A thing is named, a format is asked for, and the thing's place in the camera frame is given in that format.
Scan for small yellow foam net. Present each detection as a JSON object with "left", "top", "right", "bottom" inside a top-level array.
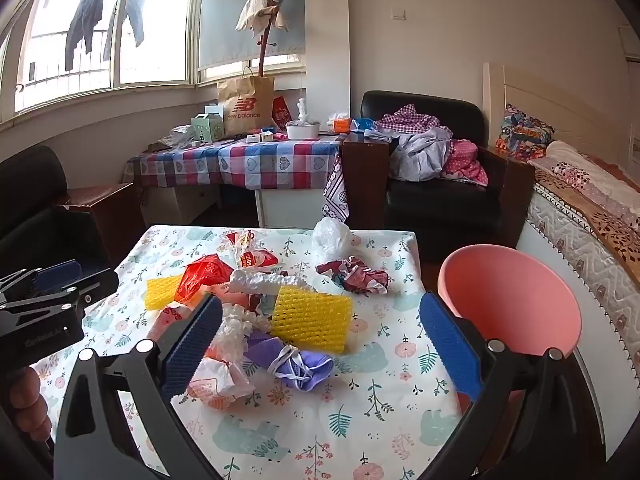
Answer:
[{"left": 145, "top": 274, "right": 185, "bottom": 311}]

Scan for white red printed plastic bag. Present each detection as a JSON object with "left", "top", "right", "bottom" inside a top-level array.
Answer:
[{"left": 147, "top": 300, "right": 201, "bottom": 343}]

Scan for large yellow foam net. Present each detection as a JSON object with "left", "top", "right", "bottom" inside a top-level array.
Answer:
[{"left": 270, "top": 285, "right": 353, "bottom": 356}]

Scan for white bowl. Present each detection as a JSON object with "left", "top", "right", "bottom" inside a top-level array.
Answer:
[{"left": 285, "top": 121, "right": 321, "bottom": 141}]

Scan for bed with cream headboard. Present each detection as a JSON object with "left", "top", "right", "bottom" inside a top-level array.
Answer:
[{"left": 482, "top": 62, "right": 640, "bottom": 391}]

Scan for clear crinkled plastic wrapper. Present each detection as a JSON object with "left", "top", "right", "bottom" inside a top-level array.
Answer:
[{"left": 212, "top": 305, "right": 271, "bottom": 361}]

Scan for clear red snack wrapper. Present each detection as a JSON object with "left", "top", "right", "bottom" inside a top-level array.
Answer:
[{"left": 222, "top": 230, "right": 280, "bottom": 271}]

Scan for purple floral cloth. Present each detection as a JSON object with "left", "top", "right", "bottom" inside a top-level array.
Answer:
[{"left": 322, "top": 152, "right": 351, "bottom": 221}]

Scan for brown paper shopping bag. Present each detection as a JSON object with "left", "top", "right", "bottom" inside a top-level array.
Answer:
[{"left": 216, "top": 66, "right": 276, "bottom": 137}]

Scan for pink dotted garment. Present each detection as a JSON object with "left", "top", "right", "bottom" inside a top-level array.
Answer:
[{"left": 440, "top": 140, "right": 488, "bottom": 185}]

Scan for beige garment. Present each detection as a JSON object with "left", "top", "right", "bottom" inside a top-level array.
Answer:
[{"left": 236, "top": 0, "right": 290, "bottom": 35}]

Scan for pink white plastic bag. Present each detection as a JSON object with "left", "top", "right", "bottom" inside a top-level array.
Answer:
[{"left": 187, "top": 357, "right": 256, "bottom": 411}]

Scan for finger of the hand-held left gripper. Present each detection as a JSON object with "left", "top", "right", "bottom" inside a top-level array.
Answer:
[
  {"left": 0, "top": 259, "right": 84, "bottom": 297},
  {"left": 0, "top": 269, "right": 120, "bottom": 322}
]

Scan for plaid heart tablecloth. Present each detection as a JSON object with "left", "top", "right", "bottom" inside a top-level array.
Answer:
[{"left": 122, "top": 132, "right": 348, "bottom": 191}]

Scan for floral bear print tablecloth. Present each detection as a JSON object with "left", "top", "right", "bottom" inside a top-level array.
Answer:
[{"left": 20, "top": 225, "right": 471, "bottom": 480}]

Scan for green paper box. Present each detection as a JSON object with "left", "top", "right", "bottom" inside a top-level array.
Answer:
[{"left": 191, "top": 112, "right": 225, "bottom": 143}]

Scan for roller blind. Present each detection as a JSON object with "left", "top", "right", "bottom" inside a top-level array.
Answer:
[{"left": 199, "top": 0, "right": 307, "bottom": 72}]

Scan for grey garment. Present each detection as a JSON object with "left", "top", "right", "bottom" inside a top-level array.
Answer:
[{"left": 390, "top": 127, "right": 453, "bottom": 182}]

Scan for translucent plastic bag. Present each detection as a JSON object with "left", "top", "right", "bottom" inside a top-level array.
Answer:
[{"left": 159, "top": 125, "right": 193, "bottom": 148}]

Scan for person's left hand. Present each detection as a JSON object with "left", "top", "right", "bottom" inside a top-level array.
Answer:
[{"left": 10, "top": 367, "right": 54, "bottom": 444}]

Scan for red white paper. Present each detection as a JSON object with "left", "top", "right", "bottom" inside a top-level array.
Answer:
[{"left": 316, "top": 256, "right": 391, "bottom": 295}]

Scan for brown floral quilt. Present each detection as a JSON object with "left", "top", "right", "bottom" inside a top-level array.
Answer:
[{"left": 530, "top": 141, "right": 640, "bottom": 266}]

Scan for white cabinet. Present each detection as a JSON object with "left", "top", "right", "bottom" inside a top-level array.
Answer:
[{"left": 255, "top": 187, "right": 326, "bottom": 228}]

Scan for empty black armchair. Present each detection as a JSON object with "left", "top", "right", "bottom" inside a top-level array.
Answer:
[{"left": 0, "top": 146, "right": 133, "bottom": 281}]

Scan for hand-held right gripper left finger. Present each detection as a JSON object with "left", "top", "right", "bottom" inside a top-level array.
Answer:
[{"left": 52, "top": 294, "right": 224, "bottom": 480}]

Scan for cartoon print pillow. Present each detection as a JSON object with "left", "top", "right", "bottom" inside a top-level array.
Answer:
[{"left": 495, "top": 104, "right": 555, "bottom": 162}]

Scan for purple checked shirt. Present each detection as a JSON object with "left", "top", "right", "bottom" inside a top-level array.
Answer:
[{"left": 375, "top": 104, "right": 441, "bottom": 133}]

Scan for purple face mask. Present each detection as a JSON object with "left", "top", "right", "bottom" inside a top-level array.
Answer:
[{"left": 245, "top": 332, "right": 335, "bottom": 393}]

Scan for pink plastic basin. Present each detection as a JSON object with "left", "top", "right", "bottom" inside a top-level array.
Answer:
[{"left": 437, "top": 244, "right": 582, "bottom": 413}]

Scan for window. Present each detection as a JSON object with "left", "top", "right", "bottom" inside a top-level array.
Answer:
[{"left": 0, "top": 0, "right": 198, "bottom": 117}]

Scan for wooden coat rack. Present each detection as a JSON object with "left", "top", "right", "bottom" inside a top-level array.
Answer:
[{"left": 254, "top": 5, "right": 282, "bottom": 78}]

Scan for white foam piece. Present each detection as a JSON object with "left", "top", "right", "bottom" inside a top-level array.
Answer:
[{"left": 229, "top": 269, "right": 318, "bottom": 297}]

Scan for blue hanging garment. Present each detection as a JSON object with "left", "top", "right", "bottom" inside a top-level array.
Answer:
[{"left": 102, "top": 0, "right": 148, "bottom": 60}]

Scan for dark hanging trousers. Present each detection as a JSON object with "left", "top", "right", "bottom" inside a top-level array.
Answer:
[{"left": 65, "top": 0, "right": 108, "bottom": 72}]

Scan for black armchair with clothes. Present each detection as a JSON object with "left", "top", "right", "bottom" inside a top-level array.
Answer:
[{"left": 342, "top": 91, "right": 536, "bottom": 248}]

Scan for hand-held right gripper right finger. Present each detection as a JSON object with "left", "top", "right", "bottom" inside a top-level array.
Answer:
[{"left": 419, "top": 291, "right": 608, "bottom": 480}]

